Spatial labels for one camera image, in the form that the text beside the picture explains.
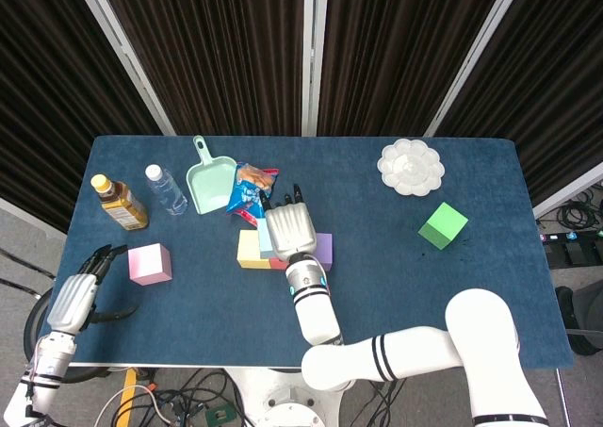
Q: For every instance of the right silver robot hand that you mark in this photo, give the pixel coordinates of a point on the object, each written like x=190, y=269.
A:
x=292, y=231

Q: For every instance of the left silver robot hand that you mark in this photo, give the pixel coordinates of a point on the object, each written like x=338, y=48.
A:
x=70, y=304

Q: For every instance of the light blue cube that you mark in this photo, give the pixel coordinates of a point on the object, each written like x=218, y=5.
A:
x=265, y=238

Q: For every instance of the orange-red cube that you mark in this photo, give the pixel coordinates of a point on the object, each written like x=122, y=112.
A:
x=278, y=265

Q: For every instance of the purple cube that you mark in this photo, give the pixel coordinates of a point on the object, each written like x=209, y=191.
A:
x=325, y=250

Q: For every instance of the yellow cube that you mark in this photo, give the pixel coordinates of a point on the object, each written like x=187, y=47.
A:
x=247, y=250

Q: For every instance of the green cube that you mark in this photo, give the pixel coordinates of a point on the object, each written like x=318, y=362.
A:
x=443, y=224

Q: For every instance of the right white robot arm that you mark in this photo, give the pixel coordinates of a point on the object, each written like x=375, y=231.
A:
x=424, y=347

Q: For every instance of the pink cube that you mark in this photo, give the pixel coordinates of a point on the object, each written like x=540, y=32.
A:
x=148, y=264

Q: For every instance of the blue snack bag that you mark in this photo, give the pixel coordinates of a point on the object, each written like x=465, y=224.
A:
x=247, y=191

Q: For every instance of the mint green dustpan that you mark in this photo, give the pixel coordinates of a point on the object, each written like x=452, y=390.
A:
x=209, y=186

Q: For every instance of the blue table cloth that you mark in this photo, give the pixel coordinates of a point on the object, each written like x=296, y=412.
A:
x=226, y=314

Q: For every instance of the yellow floor tape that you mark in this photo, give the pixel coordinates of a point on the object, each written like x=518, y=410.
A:
x=127, y=396

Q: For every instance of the amber tea bottle yellow label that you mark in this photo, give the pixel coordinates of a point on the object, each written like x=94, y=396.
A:
x=122, y=208

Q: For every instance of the clear plastic water bottle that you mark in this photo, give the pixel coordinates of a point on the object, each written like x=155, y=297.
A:
x=167, y=193

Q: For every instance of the white flower-shaped paint palette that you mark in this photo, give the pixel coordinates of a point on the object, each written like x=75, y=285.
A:
x=411, y=168

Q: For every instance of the green circuit board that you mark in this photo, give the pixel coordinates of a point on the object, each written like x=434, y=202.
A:
x=219, y=415

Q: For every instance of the black office chair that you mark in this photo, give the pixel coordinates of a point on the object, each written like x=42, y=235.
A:
x=586, y=314

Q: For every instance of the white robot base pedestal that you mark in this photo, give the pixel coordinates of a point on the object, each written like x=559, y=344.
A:
x=273, y=399

